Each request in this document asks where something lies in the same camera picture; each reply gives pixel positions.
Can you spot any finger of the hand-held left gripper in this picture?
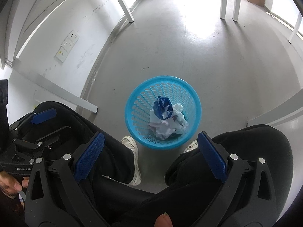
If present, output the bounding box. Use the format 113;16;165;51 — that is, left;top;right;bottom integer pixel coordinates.
12;125;73;158
9;108;57;133

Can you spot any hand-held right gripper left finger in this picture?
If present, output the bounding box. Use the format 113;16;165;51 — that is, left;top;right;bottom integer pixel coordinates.
24;132;112;227

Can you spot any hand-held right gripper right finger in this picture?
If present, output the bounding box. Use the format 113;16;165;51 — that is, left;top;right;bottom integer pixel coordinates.
197;131;278;227

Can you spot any white paper tissue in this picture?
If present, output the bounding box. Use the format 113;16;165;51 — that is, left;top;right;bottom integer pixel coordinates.
149;115;177;141

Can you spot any small white tissue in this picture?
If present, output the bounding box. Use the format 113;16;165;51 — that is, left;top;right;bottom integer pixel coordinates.
172;103;185;117

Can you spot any blue foil wrapper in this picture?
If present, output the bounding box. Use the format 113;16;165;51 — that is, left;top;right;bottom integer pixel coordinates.
153;96;173;120

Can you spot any blue plastic basket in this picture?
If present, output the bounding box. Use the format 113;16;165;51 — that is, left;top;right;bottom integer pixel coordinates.
125;76;202;150

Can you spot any person's left forearm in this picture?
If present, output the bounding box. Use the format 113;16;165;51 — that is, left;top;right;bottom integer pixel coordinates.
0;194;24;227

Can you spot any person's left hand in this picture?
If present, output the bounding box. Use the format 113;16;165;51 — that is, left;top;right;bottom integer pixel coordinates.
0;171;29;199

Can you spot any person's right hand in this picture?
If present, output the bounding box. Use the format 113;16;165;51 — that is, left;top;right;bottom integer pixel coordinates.
154;213;173;227

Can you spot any person's left leg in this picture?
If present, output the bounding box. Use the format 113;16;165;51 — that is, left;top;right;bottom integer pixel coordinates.
24;101;161;227

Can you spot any person's leg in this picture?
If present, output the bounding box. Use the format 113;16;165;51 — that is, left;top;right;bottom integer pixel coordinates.
24;101;161;227
114;124;294;227

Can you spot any person's right white shoe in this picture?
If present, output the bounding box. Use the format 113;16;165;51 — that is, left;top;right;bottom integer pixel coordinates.
183;139;199;154

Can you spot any person's white shoe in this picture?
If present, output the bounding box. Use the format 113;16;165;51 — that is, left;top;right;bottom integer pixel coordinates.
183;139;199;154
121;136;142;186

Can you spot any person's right leg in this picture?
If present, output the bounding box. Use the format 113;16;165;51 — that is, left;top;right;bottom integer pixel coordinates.
114;124;294;227

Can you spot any person's left white shoe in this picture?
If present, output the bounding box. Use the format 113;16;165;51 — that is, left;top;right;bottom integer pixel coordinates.
121;136;142;186

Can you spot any white wall socket plate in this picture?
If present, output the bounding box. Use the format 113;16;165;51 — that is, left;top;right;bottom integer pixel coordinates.
67;30;80;43
55;46;71;63
61;38;74;52

